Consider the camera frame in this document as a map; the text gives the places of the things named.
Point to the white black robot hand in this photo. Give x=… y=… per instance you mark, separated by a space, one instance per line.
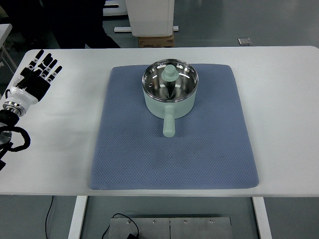
x=32 y=85

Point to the glass lid with green knob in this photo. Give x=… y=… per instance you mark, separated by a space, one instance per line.
x=169 y=73

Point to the white side table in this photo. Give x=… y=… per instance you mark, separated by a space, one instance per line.
x=3 y=31

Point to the white metal base bar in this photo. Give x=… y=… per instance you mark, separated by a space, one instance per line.
x=122 y=29

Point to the white appliance with dark slot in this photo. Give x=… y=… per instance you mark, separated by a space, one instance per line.
x=114 y=7

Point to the brown cardboard box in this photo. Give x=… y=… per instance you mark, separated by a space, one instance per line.
x=154 y=42

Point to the white table leg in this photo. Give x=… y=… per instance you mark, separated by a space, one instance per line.
x=77 y=216
x=263 y=216

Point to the blue textured mat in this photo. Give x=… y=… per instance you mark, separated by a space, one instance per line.
x=174 y=161

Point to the grey metal plate with screws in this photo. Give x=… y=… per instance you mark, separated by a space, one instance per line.
x=194 y=229

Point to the grey floor socket plate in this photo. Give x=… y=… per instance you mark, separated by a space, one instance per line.
x=244 y=41

